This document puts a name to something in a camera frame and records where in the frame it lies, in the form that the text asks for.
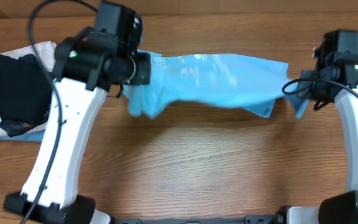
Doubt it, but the light blue t-shirt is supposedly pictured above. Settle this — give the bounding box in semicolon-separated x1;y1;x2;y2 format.
121;49;310;120

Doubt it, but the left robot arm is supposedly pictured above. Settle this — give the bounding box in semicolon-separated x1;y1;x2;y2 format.
4;37;152;223

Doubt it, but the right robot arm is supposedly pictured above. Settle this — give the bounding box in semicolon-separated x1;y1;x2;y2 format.
271;59;358;223

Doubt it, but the beige folded garment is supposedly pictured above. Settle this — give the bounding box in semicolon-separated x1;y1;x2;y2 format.
0;41;57;136

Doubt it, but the light blue bottom garment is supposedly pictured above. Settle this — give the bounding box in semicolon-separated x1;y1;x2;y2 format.
0;130;45;142

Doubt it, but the black folded garment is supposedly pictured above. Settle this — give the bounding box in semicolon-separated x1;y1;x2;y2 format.
0;54;52;137

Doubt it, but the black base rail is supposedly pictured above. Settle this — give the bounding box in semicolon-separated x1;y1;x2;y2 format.
114;215;275;224

